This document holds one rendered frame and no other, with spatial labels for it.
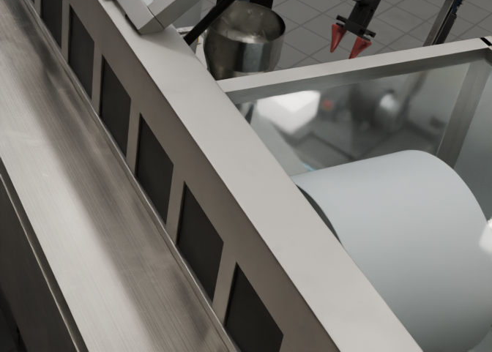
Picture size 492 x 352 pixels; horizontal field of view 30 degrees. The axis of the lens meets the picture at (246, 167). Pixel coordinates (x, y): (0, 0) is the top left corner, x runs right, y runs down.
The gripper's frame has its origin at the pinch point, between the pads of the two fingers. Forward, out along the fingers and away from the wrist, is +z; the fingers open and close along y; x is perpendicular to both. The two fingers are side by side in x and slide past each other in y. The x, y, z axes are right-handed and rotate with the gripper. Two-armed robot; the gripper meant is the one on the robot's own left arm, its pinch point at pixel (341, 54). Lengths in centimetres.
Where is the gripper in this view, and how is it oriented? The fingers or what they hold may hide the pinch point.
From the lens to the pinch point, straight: 252.8
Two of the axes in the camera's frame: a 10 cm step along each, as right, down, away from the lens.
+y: 7.7, 4.9, -4.1
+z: -4.4, 8.7, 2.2
